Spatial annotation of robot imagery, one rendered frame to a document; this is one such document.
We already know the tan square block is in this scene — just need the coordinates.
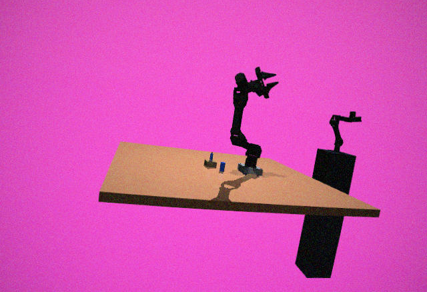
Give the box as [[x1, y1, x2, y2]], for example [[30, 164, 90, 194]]
[[204, 159, 217, 168]]

